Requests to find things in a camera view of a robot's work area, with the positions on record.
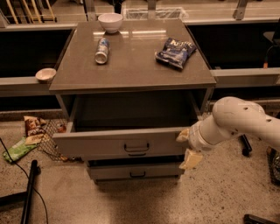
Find grey drawer cabinet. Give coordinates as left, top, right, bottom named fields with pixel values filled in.
left=49, top=19, right=215, bottom=169

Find brown snack bag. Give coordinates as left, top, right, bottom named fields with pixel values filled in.
left=24, top=116, right=46, bottom=145

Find small white bowl on ledge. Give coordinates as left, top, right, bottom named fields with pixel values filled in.
left=35, top=68, right=56, bottom=82

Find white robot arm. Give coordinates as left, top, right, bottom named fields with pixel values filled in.
left=176, top=96, right=280, bottom=170

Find white blue can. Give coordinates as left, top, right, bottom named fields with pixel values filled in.
left=95, top=38, right=109, bottom=65

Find blue chip bag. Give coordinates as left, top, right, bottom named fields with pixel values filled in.
left=155, top=38, right=197, bottom=70

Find grey lower drawer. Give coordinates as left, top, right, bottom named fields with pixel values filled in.
left=87, top=163, right=184, bottom=180

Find red can in basket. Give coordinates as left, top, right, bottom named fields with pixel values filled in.
left=57, top=124, right=67, bottom=133

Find dark basket right edge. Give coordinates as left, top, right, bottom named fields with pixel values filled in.
left=267, top=147, right=280, bottom=186

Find white bowl on cabinet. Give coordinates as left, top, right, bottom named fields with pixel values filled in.
left=98, top=13, right=123, bottom=33

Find grey top drawer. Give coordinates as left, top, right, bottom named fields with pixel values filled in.
left=53, top=90, right=199, bottom=160

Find wire mesh basket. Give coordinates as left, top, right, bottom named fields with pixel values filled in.
left=38, top=118, right=82, bottom=162

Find black stand leg left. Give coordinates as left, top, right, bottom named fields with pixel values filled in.
left=0, top=160, right=39, bottom=224

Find black stand leg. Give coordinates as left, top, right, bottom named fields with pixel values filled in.
left=240, top=135, right=252, bottom=157
left=0, top=160, right=39, bottom=224

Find wooden chair legs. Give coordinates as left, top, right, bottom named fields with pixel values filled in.
left=0, top=0, right=57, bottom=25

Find black stand leg right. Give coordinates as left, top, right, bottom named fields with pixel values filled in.
left=240, top=135, right=252, bottom=157

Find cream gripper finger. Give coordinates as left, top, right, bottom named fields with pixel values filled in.
left=179, top=149, right=203, bottom=170
left=176, top=129, right=189, bottom=143

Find green snack bag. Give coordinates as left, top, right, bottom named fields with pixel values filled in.
left=3, top=137, right=37, bottom=163

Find clear plastic bin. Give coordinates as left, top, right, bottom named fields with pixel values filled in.
left=122, top=7, right=189, bottom=20

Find black cable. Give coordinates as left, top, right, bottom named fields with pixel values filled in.
left=0, top=137, right=49, bottom=224

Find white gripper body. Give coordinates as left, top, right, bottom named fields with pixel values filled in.
left=188, top=121, right=213, bottom=151

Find grey drawer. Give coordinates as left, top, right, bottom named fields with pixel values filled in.
left=87, top=163, right=184, bottom=180
left=53, top=90, right=199, bottom=160

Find black object bottom right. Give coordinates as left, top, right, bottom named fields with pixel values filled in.
left=243, top=214, right=277, bottom=224

